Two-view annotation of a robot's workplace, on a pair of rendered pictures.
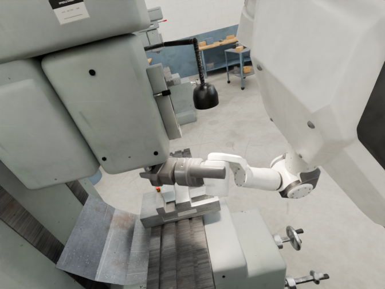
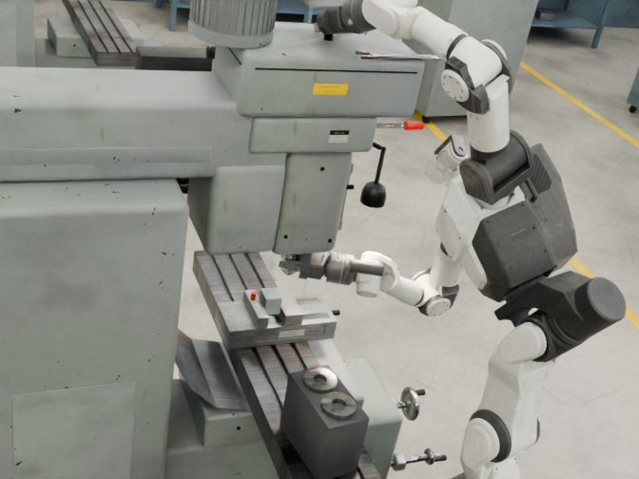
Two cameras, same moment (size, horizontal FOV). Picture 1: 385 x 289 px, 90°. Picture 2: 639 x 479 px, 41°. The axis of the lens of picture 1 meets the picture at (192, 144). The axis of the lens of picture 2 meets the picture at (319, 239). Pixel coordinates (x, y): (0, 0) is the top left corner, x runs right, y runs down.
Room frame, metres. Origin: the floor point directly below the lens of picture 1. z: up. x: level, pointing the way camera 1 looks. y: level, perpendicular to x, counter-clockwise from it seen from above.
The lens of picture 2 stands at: (-1.37, 1.05, 2.53)
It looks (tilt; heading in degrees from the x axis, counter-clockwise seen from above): 30 degrees down; 333
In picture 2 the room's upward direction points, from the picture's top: 11 degrees clockwise
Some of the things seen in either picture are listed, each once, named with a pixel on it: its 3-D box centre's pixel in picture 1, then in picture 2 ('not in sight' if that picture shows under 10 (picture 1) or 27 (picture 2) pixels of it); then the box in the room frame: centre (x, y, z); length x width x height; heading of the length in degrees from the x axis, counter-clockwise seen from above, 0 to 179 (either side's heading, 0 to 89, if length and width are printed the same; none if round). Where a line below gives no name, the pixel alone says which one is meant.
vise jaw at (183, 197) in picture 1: (182, 192); (285, 305); (0.62, 0.10, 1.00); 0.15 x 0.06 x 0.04; 179
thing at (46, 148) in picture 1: (57, 122); (233, 189); (0.53, 0.35, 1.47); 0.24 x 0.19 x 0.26; 178
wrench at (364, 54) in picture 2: not in sight; (404, 56); (0.40, 0.00, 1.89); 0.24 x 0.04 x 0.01; 88
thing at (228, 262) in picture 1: (184, 243); (269, 386); (0.52, 0.16, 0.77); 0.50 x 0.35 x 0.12; 88
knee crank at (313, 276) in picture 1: (306, 278); (418, 458); (0.37, -0.37, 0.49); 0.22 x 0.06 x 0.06; 88
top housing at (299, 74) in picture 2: not in sight; (317, 68); (0.52, 0.17, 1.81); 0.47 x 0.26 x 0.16; 88
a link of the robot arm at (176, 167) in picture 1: (175, 171); (321, 266); (0.48, 0.07, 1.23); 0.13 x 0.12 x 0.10; 154
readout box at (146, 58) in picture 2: not in sight; (171, 86); (0.87, 0.45, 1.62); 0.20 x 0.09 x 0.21; 88
